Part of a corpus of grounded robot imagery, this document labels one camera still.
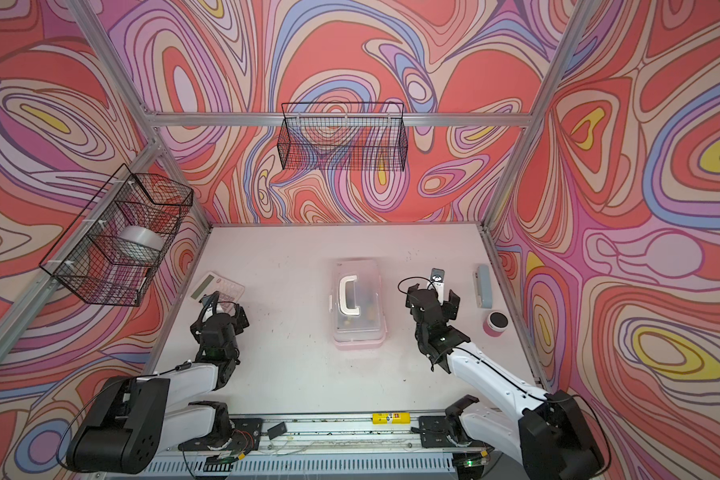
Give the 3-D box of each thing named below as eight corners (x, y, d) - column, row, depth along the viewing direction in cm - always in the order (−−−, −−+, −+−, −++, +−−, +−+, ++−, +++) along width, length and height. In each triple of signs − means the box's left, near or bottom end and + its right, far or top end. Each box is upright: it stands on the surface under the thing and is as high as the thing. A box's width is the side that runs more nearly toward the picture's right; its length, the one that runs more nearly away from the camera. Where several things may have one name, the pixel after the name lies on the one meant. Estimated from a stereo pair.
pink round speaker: (485, 336, 91) (490, 330, 87) (480, 317, 95) (484, 310, 92) (507, 336, 91) (512, 330, 87) (500, 317, 95) (505, 310, 92)
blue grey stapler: (476, 308, 98) (480, 301, 95) (473, 271, 108) (476, 264, 104) (489, 309, 97) (494, 303, 94) (484, 272, 107) (488, 265, 104)
